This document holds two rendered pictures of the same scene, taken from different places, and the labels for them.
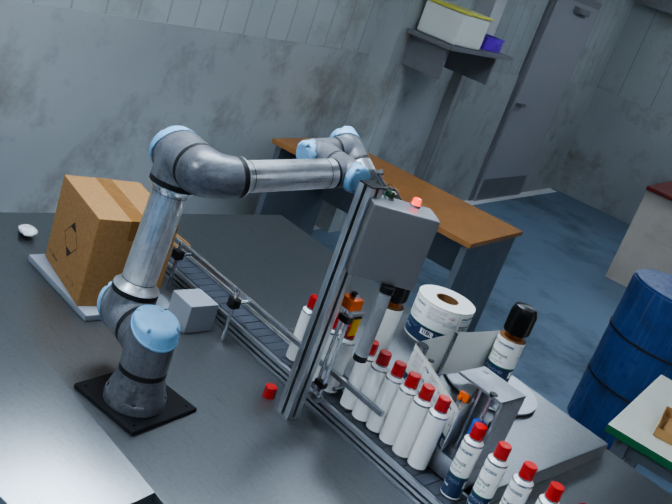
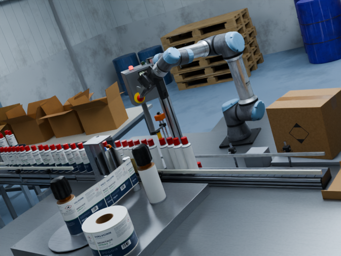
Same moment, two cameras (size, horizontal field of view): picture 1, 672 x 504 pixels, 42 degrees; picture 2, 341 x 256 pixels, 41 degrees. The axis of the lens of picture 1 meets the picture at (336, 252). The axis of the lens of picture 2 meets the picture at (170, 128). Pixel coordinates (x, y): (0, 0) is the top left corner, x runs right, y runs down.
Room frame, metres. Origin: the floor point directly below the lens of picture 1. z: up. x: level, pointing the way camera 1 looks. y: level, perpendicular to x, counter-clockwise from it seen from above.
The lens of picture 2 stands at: (4.46, 0.03, 1.84)
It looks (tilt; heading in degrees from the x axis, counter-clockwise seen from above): 17 degrees down; 182
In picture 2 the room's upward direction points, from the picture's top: 19 degrees counter-clockwise
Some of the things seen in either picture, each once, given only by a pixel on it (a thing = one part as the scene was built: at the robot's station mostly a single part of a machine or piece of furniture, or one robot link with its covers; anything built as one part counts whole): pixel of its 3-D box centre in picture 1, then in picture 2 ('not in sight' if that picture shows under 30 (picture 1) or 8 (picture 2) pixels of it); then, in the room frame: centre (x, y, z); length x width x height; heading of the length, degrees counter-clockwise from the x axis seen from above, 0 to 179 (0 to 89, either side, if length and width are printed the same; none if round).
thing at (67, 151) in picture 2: not in sight; (70, 157); (1.59, -0.75, 0.98); 0.05 x 0.05 x 0.20
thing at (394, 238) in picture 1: (390, 240); (142, 84); (2.01, -0.11, 1.38); 0.17 x 0.10 x 0.19; 105
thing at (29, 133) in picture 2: not in sight; (34, 122); (-0.06, -1.40, 0.97); 0.45 x 0.44 x 0.37; 154
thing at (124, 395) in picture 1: (139, 382); (237, 128); (1.81, 0.34, 0.89); 0.15 x 0.15 x 0.10
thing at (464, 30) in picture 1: (454, 24); not in sight; (6.21, -0.23, 1.67); 0.42 x 0.35 x 0.23; 151
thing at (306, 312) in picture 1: (304, 328); (189, 155); (2.22, 0.01, 0.98); 0.05 x 0.05 x 0.20
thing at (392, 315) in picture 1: (385, 314); (148, 173); (2.41, -0.21, 1.03); 0.09 x 0.09 x 0.30
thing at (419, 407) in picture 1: (414, 420); (129, 156); (1.93, -0.33, 0.98); 0.05 x 0.05 x 0.20
